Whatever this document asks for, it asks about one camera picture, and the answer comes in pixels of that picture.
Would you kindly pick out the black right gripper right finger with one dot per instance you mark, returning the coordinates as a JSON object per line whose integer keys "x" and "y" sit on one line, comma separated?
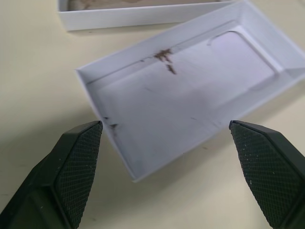
{"x": 269, "y": 171}

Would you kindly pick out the white box tray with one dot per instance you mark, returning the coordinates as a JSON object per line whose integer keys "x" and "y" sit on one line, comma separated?
{"x": 178, "y": 107}

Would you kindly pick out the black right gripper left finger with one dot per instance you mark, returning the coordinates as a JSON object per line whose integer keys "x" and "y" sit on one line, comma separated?
{"x": 71, "y": 171}

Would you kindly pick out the white phone box lid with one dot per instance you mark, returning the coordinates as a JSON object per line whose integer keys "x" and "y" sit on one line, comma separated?
{"x": 119, "y": 17}

